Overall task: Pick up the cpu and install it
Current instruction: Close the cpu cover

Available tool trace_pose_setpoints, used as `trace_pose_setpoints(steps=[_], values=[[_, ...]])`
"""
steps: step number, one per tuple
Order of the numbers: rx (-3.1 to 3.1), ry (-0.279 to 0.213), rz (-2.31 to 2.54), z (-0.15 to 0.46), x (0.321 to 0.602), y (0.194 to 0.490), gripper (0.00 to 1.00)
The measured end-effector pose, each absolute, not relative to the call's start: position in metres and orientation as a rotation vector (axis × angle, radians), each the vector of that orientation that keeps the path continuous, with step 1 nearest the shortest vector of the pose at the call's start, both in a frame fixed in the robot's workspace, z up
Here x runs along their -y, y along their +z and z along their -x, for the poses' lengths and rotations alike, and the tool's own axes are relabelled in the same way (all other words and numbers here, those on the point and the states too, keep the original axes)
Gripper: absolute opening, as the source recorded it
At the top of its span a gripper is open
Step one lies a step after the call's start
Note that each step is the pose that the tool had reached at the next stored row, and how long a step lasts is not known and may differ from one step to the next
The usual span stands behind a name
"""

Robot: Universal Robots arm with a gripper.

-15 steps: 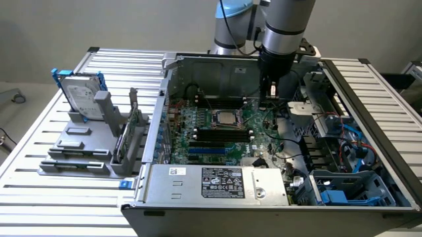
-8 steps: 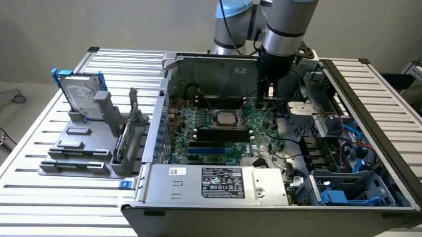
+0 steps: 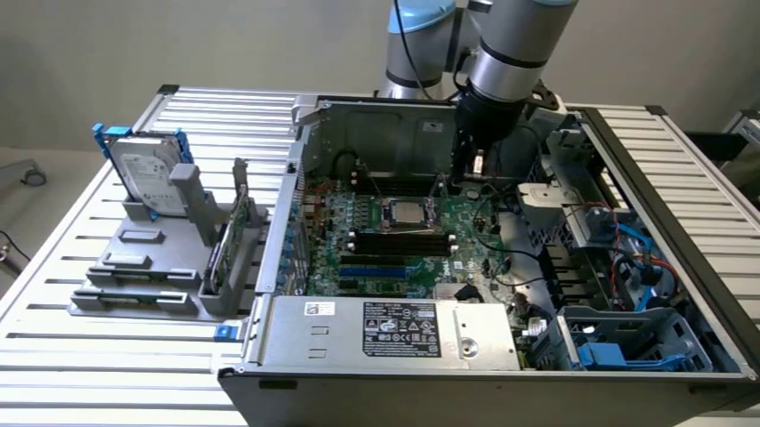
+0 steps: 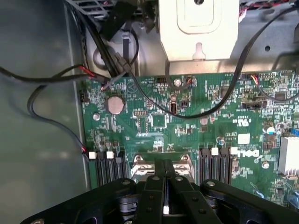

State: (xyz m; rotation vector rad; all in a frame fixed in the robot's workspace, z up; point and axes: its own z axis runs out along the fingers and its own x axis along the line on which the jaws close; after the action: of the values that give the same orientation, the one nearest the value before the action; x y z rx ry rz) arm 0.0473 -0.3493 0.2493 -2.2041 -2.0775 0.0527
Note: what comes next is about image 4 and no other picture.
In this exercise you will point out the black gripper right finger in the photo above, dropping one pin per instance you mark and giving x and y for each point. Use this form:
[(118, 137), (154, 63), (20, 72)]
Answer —
[(191, 203)]

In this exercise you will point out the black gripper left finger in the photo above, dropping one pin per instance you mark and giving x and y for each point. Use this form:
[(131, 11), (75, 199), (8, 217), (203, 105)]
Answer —
[(149, 200)]

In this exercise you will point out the silver CPU socket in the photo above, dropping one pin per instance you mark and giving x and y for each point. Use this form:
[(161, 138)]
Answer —
[(140, 166)]

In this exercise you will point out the black RAM slot white latch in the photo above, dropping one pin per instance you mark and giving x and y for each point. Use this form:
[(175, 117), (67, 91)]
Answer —
[(110, 155), (93, 155), (234, 151), (215, 152)]

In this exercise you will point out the green Dell motherboard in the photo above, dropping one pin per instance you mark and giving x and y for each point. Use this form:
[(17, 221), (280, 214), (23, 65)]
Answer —
[(198, 133)]

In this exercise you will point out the white motherboard sticker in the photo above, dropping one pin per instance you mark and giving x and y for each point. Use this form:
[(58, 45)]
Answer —
[(244, 139)]

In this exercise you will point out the silver motherboard screw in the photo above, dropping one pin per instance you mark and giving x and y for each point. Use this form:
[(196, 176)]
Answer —
[(265, 165), (96, 116), (177, 82)]

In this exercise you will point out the black internal USB port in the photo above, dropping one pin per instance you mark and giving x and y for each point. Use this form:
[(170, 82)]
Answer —
[(173, 107)]

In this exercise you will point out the silver coin cell battery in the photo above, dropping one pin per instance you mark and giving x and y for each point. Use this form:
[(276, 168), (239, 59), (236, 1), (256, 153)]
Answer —
[(115, 104)]

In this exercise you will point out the silver finned chipset heatsink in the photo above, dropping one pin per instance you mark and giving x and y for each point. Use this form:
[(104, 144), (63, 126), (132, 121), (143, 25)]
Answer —
[(289, 155)]

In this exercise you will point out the blue board connector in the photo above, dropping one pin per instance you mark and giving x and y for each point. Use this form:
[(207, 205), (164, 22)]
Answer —
[(295, 131)]

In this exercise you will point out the grey metal PC case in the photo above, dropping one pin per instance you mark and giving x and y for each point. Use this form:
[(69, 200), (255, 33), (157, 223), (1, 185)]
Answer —
[(35, 130)]

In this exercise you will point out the beige metal disk bay bracket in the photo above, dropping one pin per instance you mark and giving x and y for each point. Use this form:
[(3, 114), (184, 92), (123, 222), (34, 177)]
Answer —
[(198, 30)]

